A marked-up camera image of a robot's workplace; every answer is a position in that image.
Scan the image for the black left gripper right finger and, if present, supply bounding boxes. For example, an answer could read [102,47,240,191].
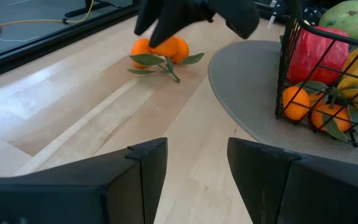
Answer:
[227,137,358,224]

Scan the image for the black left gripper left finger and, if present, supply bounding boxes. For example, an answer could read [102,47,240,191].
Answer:
[0,137,169,224]

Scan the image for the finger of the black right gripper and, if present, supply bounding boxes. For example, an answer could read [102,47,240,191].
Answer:
[134,0,166,35]
[149,0,214,48]

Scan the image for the tangerine cluster with leaves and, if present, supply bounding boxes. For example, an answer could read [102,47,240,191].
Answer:
[281,80,358,143]
[126,35,205,83]

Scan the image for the red bell pepper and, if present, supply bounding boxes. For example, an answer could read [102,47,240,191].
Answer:
[286,26,350,86]

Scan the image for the green pear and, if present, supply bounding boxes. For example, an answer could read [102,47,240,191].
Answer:
[318,0,358,43]

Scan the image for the round grey mat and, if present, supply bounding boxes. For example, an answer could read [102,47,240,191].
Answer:
[207,39,358,170]

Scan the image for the black desk leg frame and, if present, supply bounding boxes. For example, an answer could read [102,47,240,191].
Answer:
[64,0,122,19]

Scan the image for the black wire basket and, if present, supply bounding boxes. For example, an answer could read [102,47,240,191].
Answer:
[274,0,358,156]

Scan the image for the yellow cable with black plug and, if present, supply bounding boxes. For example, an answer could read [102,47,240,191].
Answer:
[0,0,95,29]

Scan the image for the black aluminium table frame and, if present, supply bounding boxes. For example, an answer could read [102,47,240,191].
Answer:
[0,0,142,83]

